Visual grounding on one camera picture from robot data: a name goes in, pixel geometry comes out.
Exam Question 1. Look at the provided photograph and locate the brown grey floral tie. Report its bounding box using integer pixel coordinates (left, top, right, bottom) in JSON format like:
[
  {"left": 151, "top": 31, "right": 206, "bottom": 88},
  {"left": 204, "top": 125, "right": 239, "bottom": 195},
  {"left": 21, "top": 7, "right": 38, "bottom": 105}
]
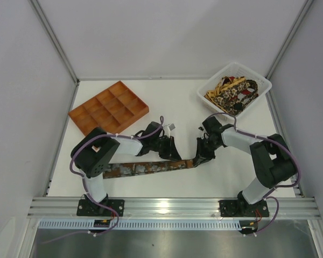
[{"left": 103, "top": 159, "right": 194, "bottom": 179}]

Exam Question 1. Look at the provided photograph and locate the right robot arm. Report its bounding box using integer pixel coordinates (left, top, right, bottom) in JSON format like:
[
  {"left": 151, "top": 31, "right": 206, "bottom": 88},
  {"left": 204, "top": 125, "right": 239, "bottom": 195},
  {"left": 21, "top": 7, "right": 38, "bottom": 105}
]
[{"left": 193, "top": 116, "right": 299, "bottom": 217}]

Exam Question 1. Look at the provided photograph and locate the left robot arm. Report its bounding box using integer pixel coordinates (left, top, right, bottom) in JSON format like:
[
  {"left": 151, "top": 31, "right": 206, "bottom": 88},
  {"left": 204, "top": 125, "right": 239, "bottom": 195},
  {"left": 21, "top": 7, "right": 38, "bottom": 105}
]
[{"left": 69, "top": 121, "right": 183, "bottom": 207}]

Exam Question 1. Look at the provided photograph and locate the dark floral tie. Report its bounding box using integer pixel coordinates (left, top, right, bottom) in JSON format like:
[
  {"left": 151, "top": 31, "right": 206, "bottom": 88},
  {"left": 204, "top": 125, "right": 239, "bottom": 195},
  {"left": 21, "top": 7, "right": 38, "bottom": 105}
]
[{"left": 213, "top": 79, "right": 258, "bottom": 116}]

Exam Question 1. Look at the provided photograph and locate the white plastic basket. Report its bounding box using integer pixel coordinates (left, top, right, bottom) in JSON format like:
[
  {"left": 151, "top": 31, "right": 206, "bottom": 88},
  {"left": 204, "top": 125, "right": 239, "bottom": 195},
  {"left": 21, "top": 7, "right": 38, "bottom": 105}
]
[{"left": 197, "top": 62, "right": 272, "bottom": 118}]

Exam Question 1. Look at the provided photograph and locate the orange compartment tray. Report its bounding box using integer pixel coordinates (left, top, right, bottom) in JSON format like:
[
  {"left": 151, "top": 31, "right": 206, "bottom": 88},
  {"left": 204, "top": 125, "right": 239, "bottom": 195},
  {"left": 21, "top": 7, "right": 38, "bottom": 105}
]
[{"left": 68, "top": 81, "right": 149, "bottom": 135}]

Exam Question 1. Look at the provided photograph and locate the yellow patterned tie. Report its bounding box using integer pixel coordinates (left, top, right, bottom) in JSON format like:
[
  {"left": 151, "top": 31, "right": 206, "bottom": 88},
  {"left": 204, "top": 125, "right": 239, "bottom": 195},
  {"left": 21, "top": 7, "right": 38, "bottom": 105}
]
[{"left": 205, "top": 76, "right": 246, "bottom": 100}]

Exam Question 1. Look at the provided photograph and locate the red tie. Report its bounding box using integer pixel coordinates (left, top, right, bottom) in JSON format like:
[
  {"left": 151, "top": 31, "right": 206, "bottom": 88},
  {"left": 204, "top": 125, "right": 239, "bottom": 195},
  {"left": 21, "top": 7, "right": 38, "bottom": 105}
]
[{"left": 218, "top": 79, "right": 258, "bottom": 107}]

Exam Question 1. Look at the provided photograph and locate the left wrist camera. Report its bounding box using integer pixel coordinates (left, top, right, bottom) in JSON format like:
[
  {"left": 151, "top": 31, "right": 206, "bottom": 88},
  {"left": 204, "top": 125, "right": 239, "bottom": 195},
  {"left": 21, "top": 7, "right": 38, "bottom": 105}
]
[{"left": 164, "top": 124, "right": 175, "bottom": 137}]

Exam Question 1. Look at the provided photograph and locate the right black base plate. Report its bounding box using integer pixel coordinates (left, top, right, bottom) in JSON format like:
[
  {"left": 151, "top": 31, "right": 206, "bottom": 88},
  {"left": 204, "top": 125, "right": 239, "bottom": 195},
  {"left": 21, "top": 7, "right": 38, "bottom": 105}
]
[{"left": 219, "top": 199, "right": 270, "bottom": 218}]

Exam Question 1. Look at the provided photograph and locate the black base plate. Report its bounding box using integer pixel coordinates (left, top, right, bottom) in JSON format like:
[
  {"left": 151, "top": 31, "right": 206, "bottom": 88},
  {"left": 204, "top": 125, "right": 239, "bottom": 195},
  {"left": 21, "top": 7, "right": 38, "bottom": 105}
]
[
  {"left": 219, "top": 199, "right": 270, "bottom": 218},
  {"left": 76, "top": 199, "right": 124, "bottom": 217}
]

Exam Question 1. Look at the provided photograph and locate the aluminium mounting rail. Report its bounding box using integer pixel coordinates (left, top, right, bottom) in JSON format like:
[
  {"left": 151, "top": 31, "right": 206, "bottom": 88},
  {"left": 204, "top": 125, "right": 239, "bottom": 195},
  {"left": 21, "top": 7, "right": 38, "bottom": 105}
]
[{"left": 27, "top": 197, "right": 321, "bottom": 222}]

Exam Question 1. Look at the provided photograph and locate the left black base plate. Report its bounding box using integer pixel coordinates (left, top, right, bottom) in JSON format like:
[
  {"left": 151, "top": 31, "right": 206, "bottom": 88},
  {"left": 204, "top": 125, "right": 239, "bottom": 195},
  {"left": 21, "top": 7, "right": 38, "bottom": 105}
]
[{"left": 76, "top": 199, "right": 124, "bottom": 217}]

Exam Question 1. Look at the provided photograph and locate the white slotted cable duct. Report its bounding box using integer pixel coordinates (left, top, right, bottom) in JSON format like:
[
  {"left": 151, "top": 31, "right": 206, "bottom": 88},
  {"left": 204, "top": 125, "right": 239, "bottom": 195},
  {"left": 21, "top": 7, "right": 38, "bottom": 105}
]
[{"left": 38, "top": 219, "right": 242, "bottom": 231}]

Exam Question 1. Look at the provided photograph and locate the right aluminium frame post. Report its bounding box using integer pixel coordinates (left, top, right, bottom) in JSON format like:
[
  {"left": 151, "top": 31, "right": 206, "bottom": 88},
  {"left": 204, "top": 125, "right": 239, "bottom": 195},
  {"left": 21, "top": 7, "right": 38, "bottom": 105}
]
[{"left": 265, "top": 0, "right": 315, "bottom": 80}]

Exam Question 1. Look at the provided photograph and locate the aluminium frame post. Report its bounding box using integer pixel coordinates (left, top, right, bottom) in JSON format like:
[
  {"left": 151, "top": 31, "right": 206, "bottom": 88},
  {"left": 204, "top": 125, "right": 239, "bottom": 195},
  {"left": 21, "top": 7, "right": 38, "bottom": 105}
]
[
  {"left": 30, "top": 0, "right": 80, "bottom": 87},
  {"left": 265, "top": 0, "right": 315, "bottom": 80}
]

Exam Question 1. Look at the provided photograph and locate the left aluminium frame post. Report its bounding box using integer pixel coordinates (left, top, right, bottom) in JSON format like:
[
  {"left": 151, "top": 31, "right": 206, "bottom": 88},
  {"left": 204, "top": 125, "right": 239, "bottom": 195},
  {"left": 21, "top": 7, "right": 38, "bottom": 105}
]
[{"left": 30, "top": 0, "right": 80, "bottom": 87}]

